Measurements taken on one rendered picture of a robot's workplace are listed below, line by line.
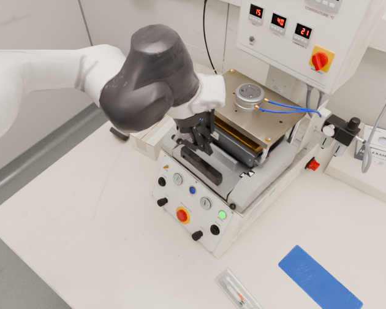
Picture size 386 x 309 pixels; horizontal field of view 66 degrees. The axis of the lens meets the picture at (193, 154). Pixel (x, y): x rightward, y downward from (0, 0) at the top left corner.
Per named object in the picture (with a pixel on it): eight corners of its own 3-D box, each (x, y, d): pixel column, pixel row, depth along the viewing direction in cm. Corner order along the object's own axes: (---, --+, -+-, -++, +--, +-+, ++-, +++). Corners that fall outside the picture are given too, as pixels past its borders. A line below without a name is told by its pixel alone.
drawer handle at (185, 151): (185, 152, 90) (184, 143, 87) (222, 182, 83) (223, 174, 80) (180, 156, 89) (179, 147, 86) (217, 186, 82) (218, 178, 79)
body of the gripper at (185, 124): (185, 80, 64) (196, 105, 72) (158, 108, 62) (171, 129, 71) (211, 97, 60) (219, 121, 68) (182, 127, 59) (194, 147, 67)
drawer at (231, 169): (234, 112, 106) (236, 95, 100) (286, 145, 97) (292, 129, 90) (173, 157, 93) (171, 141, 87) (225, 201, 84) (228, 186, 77)
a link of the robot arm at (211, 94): (146, 92, 58) (155, 107, 63) (190, 125, 52) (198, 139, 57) (189, 49, 60) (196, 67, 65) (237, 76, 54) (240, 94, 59)
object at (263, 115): (241, 83, 103) (247, 48, 93) (321, 129, 89) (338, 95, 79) (191, 117, 92) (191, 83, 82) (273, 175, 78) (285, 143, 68)
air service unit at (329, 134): (309, 134, 94) (326, 98, 83) (353, 160, 87) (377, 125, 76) (301, 143, 92) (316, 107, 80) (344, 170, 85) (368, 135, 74)
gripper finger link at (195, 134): (196, 123, 66) (192, 128, 65) (206, 146, 75) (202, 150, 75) (184, 114, 67) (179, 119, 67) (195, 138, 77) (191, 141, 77)
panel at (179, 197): (151, 195, 105) (164, 152, 96) (212, 254, 92) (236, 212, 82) (146, 197, 104) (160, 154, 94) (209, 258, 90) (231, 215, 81)
